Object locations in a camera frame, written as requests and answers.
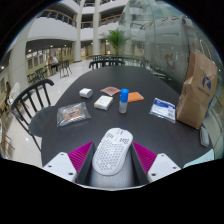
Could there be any row of black chairs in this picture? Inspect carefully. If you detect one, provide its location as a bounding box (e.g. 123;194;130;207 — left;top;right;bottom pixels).
88;54;151;71

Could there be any small white box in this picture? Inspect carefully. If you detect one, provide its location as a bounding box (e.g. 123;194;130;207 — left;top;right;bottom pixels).
78;87;94;99

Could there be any green potted palm plant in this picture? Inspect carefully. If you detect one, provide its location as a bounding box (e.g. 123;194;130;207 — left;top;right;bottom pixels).
101;29;131;56

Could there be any brown paper bag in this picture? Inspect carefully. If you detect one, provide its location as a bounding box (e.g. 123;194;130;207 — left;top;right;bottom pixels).
175;48;219;130

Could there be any white perforated computer mouse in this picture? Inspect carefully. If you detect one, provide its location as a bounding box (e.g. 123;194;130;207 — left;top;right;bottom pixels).
91;127;134;177

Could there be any small grey flat case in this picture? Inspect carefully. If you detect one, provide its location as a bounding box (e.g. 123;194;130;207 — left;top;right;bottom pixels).
199;124;211;148

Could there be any white rectangular box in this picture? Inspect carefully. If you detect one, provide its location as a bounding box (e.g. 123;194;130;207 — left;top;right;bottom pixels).
93;95;114;111

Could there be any group of black chairs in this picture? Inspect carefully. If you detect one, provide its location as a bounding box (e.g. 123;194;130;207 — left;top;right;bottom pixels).
26;59;73;84

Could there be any clear cookie packet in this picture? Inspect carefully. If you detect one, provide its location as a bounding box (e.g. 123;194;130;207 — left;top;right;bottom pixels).
56;101;92;128

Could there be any white lattice chair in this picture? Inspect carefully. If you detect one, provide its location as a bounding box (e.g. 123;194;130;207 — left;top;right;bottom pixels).
0;109;16;159
9;82;22;105

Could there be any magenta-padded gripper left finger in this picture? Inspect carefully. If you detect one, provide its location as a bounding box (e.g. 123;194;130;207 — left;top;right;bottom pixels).
42;141;96;186

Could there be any person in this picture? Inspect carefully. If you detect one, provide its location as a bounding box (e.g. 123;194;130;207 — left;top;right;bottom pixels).
3;80;12;101
49;55;60;73

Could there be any small blue-capped bottle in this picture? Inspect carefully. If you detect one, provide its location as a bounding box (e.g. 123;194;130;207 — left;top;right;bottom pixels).
118;88;130;114

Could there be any black spindle-back chair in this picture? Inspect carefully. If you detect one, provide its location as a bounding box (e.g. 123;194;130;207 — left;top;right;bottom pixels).
10;78;56;153

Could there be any blue-white plastic packet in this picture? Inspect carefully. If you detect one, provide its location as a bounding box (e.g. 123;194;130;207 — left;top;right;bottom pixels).
149;97;177;124

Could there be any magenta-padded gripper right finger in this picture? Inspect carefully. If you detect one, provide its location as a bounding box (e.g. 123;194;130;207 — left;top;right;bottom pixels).
130;141;183;186

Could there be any orange card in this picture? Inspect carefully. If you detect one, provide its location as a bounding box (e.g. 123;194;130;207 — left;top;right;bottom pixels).
127;91;145;103

